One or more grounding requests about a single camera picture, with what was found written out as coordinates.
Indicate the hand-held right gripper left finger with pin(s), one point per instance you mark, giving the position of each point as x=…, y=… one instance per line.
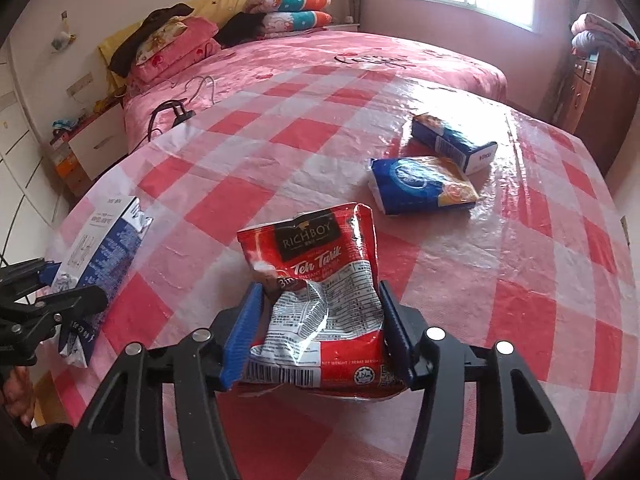
x=242, y=340

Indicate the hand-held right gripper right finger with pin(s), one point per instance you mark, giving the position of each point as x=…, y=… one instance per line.
x=395, y=335

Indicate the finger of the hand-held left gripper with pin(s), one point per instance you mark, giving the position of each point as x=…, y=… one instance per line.
x=75, y=300
x=50, y=272

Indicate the white blue paper packet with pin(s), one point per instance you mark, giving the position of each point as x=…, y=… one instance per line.
x=100, y=250

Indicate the red drink mix packet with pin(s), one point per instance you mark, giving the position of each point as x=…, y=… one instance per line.
x=320, y=260

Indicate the person's left hand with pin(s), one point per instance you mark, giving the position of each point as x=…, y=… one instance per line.
x=17, y=392

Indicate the orange box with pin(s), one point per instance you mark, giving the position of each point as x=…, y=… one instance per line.
x=67, y=166

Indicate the white wardrobe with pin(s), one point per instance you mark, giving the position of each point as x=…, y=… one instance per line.
x=20, y=160

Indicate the white nightstand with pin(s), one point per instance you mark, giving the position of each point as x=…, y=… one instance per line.
x=345, y=25
x=97, y=140

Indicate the blue yellow packet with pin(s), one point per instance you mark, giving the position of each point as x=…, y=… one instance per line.
x=420, y=185

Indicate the blue carton box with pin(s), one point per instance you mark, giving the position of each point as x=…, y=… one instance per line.
x=450, y=140

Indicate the small black device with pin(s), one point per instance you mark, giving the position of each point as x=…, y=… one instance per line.
x=182, y=116

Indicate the pink checkered tablecloth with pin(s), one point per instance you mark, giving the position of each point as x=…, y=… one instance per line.
x=300, y=135

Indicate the dark brown garment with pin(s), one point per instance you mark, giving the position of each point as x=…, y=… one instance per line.
x=135, y=40

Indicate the floral cream pillow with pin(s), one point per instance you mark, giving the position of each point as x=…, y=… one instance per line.
x=160, y=42

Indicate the pink folded quilt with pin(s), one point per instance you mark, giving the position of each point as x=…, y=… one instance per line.
x=195, y=42

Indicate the bed with pink blanket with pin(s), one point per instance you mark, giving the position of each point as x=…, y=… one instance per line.
x=300, y=55

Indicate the brown wooden cabinet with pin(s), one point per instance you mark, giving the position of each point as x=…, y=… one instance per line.
x=600, y=105

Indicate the yellow headboard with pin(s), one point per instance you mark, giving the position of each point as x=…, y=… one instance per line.
x=210, y=7

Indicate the black garment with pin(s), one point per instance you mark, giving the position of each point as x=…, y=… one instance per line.
x=240, y=27

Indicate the colourful striped pillow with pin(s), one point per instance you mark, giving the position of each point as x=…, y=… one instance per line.
x=295, y=1
x=300, y=21

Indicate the folded blankets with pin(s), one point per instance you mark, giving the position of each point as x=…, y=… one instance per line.
x=600, y=32

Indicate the wall ornament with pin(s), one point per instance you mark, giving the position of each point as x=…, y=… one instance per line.
x=62, y=37

